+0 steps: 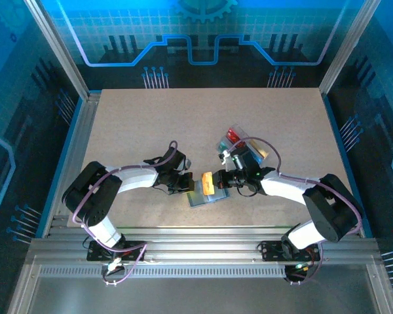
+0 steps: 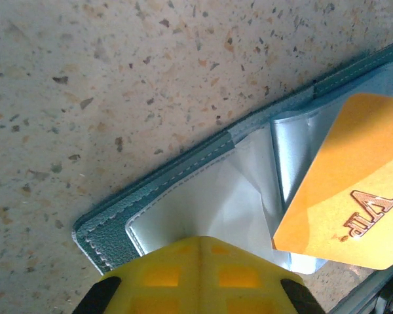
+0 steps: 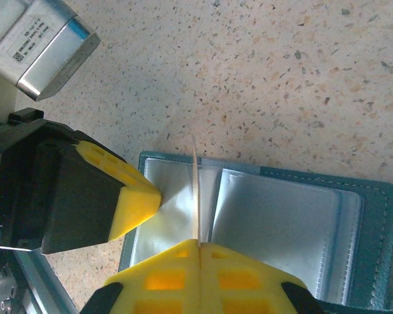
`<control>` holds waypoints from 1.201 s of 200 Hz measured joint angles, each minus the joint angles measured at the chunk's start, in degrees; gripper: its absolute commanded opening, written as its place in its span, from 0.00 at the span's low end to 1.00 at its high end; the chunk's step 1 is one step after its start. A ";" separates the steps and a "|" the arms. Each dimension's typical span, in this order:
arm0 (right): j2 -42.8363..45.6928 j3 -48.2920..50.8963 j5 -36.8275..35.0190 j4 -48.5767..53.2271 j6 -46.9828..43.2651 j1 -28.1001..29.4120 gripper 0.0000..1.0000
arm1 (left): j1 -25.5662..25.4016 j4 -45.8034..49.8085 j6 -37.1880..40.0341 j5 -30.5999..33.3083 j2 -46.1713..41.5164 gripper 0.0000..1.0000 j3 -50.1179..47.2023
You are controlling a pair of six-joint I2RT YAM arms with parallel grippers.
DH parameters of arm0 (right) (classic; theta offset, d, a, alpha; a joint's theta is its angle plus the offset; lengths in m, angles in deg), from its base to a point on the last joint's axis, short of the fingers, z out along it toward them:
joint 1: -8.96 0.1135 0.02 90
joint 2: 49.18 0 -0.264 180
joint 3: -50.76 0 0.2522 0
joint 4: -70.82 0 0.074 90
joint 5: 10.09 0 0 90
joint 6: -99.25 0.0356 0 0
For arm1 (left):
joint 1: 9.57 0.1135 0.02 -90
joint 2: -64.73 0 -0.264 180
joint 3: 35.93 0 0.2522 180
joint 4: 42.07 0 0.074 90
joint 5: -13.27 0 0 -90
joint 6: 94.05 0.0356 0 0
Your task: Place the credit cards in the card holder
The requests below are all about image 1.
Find aluminium table side rail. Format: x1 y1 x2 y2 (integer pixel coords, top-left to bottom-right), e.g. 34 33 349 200
42 91 102 237

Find teal leather card holder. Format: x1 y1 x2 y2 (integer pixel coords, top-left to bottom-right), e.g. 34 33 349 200
185 184 232 209

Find blue table side trim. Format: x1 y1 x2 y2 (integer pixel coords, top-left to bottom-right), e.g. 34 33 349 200
322 94 375 239
35 96 86 238

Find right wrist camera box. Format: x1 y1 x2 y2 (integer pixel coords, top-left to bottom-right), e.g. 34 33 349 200
217 148 237 172

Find black cable connector hub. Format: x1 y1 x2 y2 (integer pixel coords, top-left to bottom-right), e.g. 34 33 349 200
283 262 312 286

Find grey metal panel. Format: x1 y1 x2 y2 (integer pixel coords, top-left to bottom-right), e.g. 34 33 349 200
29 277 379 314

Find gold VIP card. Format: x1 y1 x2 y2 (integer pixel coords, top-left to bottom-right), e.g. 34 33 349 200
200 171 216 197
248 139 270 158

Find aluminium frame leg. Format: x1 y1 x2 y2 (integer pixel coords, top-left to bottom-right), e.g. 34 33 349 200
365 263 393 314
7 263 42 314

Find blue card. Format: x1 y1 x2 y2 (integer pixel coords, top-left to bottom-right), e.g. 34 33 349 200
247 148 263 164

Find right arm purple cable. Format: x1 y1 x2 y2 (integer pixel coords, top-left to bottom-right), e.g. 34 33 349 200
229 137 364 285

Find clear plastic card tray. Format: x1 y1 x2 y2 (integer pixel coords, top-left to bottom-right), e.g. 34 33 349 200
215 123 271 164

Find slotted grey cable duct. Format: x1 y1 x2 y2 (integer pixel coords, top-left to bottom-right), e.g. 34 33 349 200
37 265 371 279

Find white cable connector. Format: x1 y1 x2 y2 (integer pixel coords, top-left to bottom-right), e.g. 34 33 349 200
106 256 125 272

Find aluminium frame rail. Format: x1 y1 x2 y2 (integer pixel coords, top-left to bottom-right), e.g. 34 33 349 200
24 225 384 266

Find aluminium frame post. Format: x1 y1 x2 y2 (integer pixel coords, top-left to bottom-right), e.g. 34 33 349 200
22 0 92 100
319 0 383 96

